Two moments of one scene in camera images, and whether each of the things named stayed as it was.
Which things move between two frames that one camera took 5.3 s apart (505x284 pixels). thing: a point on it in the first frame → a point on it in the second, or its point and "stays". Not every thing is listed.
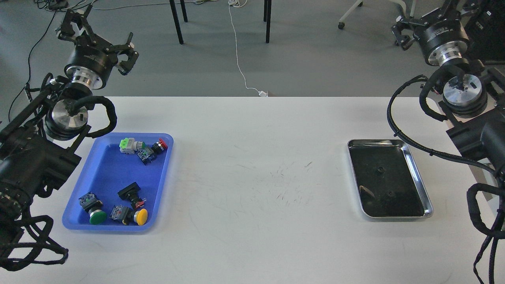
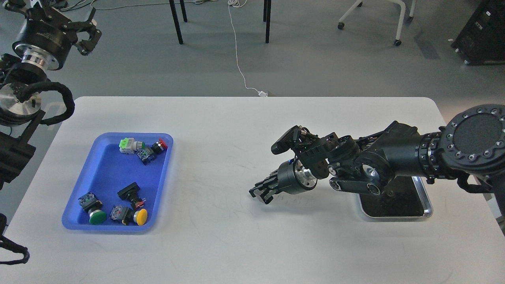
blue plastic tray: (121, 184) stays
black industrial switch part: (131, 192) stays
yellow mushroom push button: (128, 216) stays
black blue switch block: (146, 155) stays
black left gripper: (88, 64) → (46, 43)
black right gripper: (442, 43) → (291, 178)
